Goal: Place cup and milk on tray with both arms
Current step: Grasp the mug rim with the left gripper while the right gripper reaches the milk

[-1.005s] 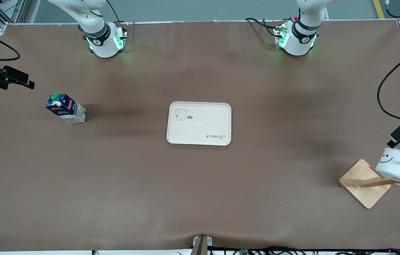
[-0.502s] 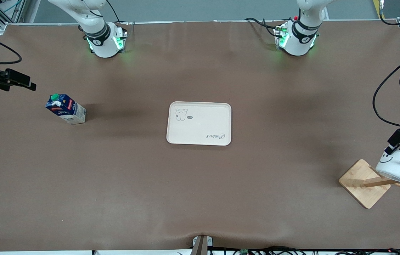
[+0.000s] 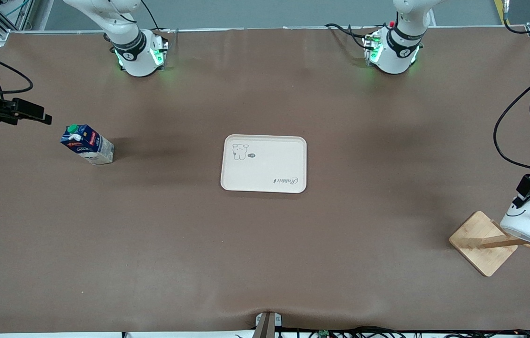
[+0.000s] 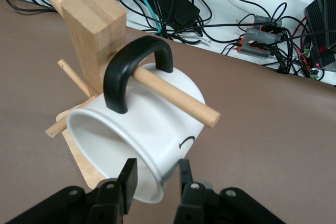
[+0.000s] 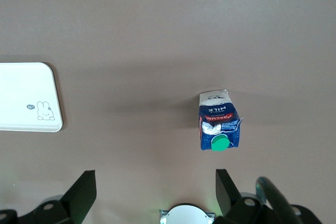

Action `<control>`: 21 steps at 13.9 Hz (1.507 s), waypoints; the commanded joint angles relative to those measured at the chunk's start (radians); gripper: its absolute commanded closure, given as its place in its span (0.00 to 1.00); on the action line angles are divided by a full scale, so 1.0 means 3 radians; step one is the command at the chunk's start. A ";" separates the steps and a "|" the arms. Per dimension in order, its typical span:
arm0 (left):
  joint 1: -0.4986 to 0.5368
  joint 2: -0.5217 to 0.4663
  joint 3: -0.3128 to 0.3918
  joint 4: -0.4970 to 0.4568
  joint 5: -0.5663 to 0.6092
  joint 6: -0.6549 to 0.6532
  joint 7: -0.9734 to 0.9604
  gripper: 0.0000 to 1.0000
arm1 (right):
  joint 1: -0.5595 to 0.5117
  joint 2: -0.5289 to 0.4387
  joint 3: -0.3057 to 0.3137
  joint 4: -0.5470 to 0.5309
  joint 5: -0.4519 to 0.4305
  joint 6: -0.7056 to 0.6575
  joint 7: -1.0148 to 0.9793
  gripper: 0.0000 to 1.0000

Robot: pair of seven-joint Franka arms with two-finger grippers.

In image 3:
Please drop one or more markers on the blue milk carton green cap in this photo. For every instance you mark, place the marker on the blue milk carton green cap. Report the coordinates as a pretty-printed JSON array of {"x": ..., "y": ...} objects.
[{"x": 91, "y": 146}]

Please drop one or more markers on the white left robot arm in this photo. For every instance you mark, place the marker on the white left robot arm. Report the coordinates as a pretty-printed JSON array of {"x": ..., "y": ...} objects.
[{"x": 394, "y": 61}]

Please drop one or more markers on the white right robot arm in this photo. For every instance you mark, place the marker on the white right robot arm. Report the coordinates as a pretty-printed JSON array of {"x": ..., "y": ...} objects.
[{"x": 135, "y": 63}]

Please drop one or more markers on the beige tray with bear print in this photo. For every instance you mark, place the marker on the beige tray with bear print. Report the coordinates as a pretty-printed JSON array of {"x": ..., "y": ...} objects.
[{"x": 264, "y": 164}]

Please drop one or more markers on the wooden mug stand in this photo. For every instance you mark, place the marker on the wooden mug stand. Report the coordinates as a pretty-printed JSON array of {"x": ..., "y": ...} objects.
[{"x": 478, "y": 241}]

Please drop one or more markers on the brown table cover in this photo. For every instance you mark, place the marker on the brown table cover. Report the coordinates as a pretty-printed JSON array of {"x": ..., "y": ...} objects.
[{"x": 264, "y": 258}]

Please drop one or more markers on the metal table clamp bracket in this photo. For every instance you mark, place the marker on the metal table clamp bracket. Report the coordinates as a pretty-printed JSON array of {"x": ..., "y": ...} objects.
[{"x": 268, "y": 324}]

